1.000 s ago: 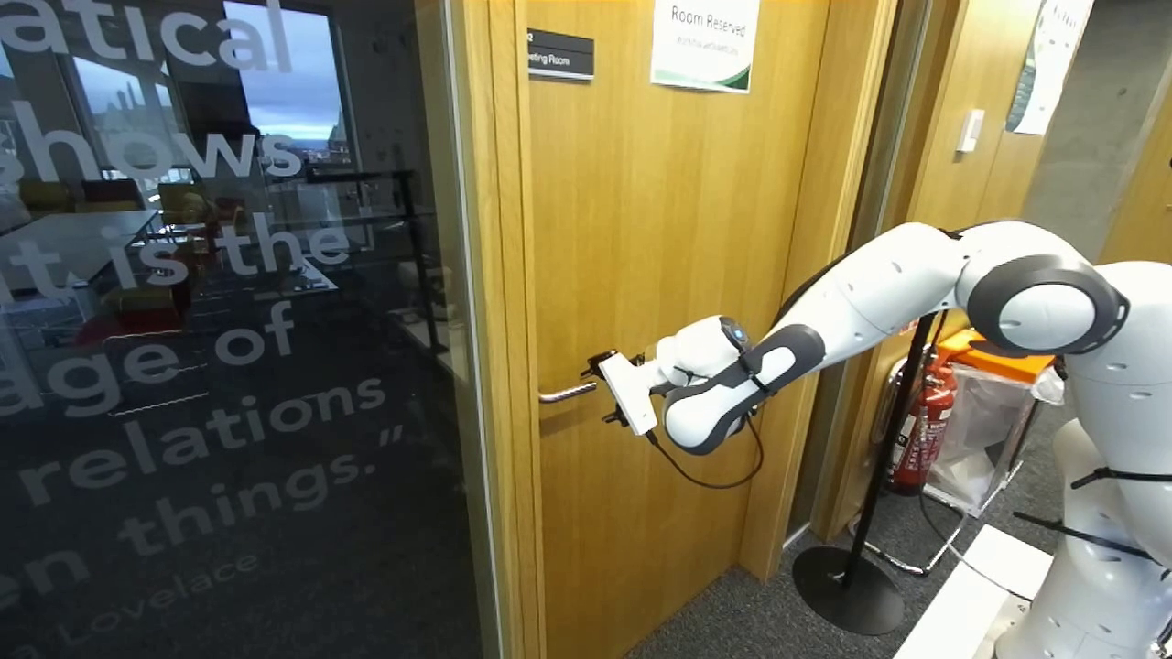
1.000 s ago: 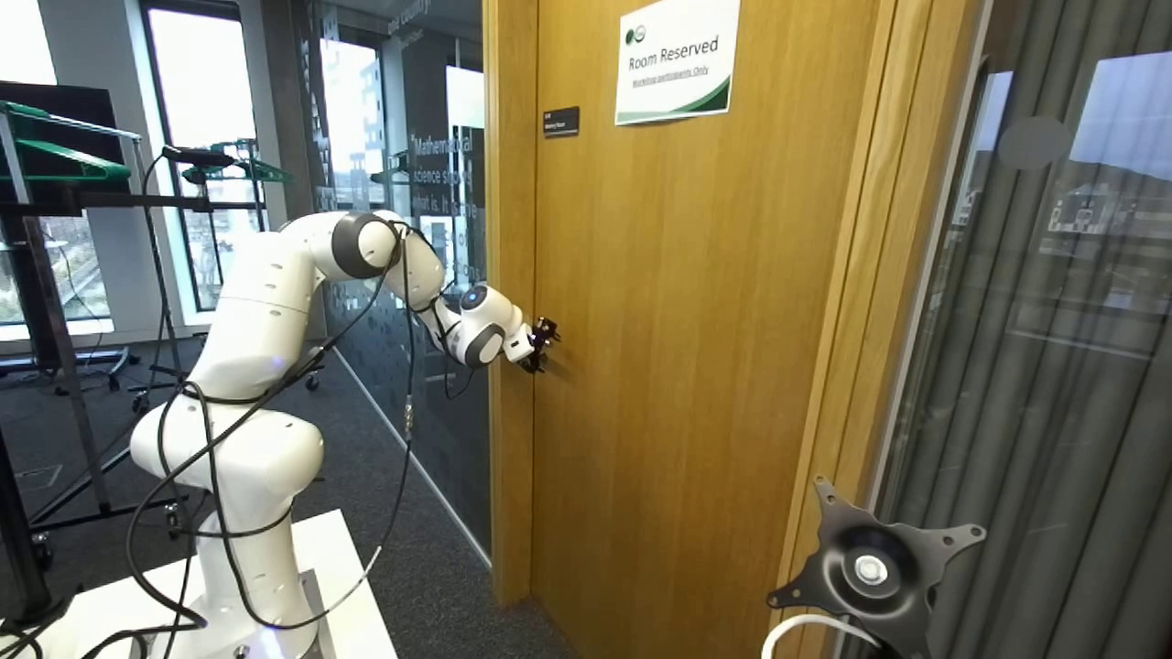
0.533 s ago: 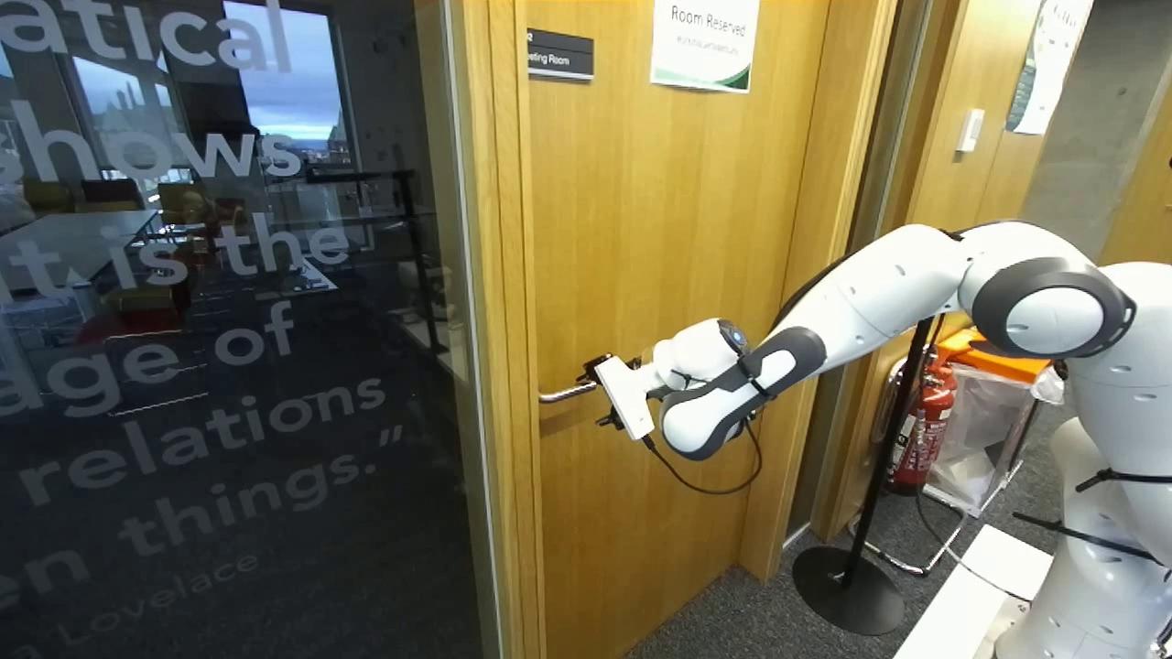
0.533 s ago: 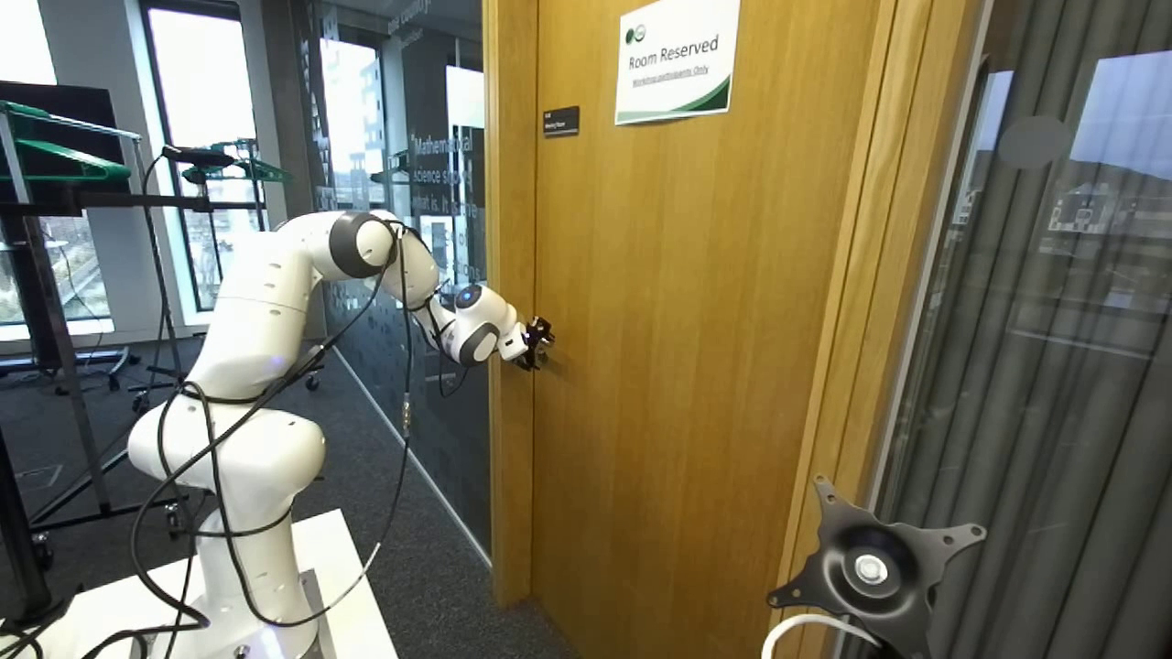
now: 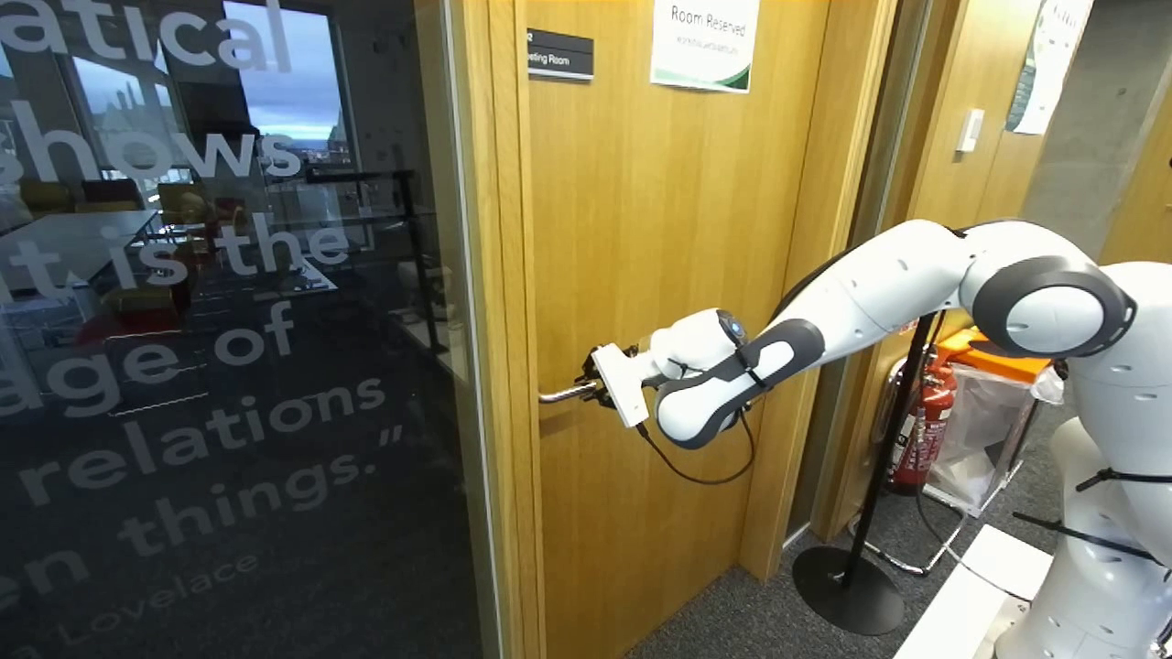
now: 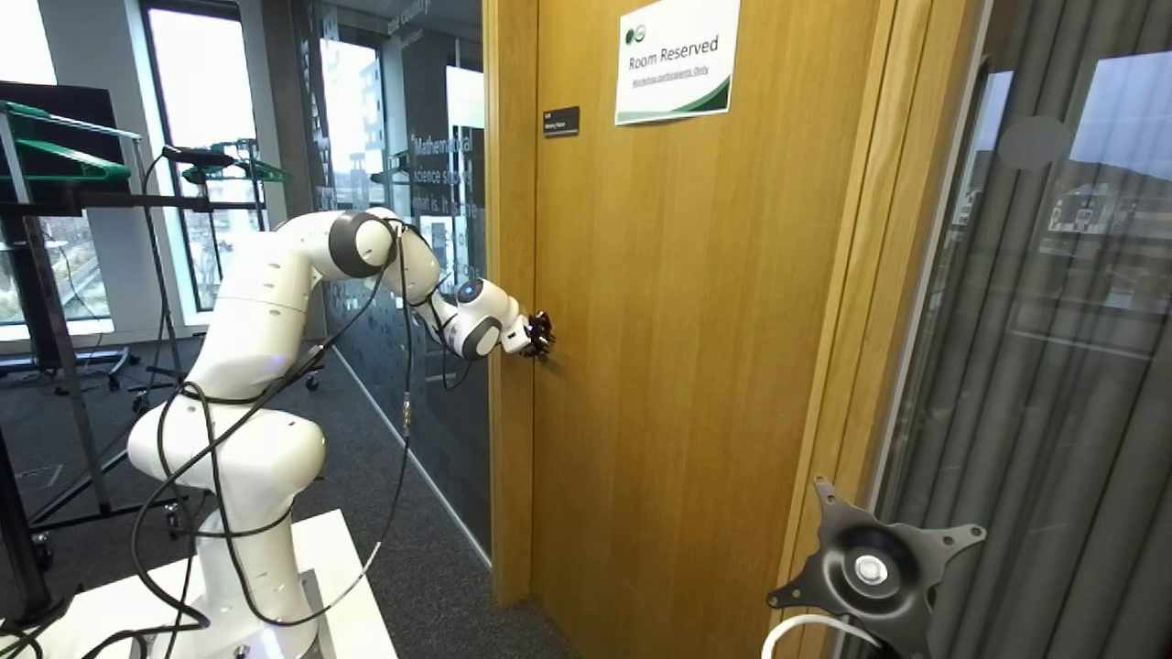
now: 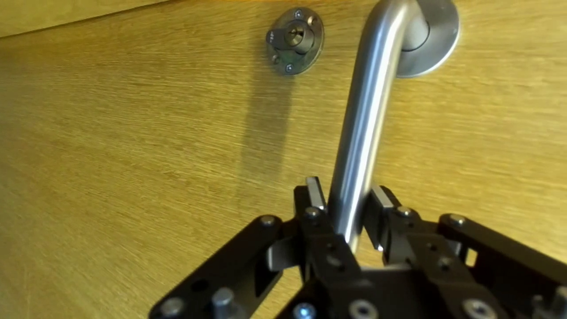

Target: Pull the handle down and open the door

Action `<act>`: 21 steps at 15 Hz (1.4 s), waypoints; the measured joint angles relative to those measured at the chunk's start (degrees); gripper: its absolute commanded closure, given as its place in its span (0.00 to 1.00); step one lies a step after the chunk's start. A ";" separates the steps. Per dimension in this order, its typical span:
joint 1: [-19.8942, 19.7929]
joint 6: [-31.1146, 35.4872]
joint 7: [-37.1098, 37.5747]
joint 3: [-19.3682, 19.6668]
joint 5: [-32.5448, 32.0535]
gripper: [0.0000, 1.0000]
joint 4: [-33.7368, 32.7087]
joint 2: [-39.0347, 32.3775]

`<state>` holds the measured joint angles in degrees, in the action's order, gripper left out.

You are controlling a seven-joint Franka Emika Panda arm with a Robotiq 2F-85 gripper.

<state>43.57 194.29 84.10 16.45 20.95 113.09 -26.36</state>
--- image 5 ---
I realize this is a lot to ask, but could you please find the light wooden door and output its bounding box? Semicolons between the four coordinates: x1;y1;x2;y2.
524;0;833;659

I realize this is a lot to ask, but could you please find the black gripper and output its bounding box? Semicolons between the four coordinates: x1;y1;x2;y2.
575;345;617;409

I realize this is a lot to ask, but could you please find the white wall switch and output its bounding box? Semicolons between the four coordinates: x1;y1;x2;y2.
953;106;987;157

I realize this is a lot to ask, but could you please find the white robot base platform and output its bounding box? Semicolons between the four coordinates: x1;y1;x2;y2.
890;522;1053;659

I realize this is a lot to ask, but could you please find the orange bin lid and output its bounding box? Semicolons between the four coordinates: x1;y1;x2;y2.
933;323;1057;384

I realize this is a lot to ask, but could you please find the black door name plate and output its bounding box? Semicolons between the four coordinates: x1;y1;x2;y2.
524;24;595;88

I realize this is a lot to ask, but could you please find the white green paper sign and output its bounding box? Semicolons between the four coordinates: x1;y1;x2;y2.
647;0;763;100

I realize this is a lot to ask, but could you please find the silver lever door handle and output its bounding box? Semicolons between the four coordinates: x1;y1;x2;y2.
534;378;594;408

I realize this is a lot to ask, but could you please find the white wall poster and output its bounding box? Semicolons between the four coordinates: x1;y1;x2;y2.
1002;0;1097;139

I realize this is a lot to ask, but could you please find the glass wall with white lettering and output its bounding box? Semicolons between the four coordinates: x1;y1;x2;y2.
0;0;487;659

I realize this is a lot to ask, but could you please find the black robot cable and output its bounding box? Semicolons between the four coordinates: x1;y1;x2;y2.
633;388;763;489

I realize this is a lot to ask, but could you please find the red fire extinguisher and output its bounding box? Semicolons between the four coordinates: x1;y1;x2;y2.
890;358;962;497

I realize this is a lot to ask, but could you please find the clear plastic bin bag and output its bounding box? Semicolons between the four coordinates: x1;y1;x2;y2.
926;362;1070;511

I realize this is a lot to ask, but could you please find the black stand with round base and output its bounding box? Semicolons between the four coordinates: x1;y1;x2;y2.
788;308;949;636

